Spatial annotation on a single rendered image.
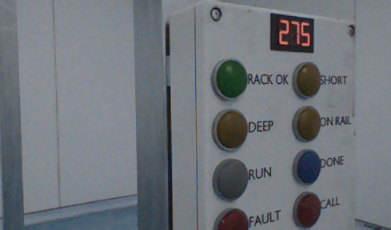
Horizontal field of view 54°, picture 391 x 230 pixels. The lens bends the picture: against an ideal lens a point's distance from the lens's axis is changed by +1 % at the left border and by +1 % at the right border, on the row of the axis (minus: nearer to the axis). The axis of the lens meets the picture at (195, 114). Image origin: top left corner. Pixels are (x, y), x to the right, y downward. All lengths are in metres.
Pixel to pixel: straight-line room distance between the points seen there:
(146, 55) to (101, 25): 3.68
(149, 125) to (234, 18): 0.12
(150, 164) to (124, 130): 3.72
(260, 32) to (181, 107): 0.08
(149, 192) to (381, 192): 3.12
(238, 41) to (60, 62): 3.60
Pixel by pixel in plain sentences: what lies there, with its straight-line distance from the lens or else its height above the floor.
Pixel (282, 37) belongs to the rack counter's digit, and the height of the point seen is 1.19.
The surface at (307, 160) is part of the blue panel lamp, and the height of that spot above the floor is 1.09.
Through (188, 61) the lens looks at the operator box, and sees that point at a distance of 0.29.
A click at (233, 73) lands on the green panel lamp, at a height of 1.16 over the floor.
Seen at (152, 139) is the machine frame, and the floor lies 1.11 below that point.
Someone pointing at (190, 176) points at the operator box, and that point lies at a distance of 0.29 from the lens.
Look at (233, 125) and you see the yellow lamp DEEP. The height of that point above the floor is 1.13.
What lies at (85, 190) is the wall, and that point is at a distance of 4.01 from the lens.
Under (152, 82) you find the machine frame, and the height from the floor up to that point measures 1.16.
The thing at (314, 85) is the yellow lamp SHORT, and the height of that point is 1.15.
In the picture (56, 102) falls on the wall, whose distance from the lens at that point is 3.83.
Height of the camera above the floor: 1.15
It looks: 3 degrees down
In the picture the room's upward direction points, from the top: 1 degrees counter-clockwise
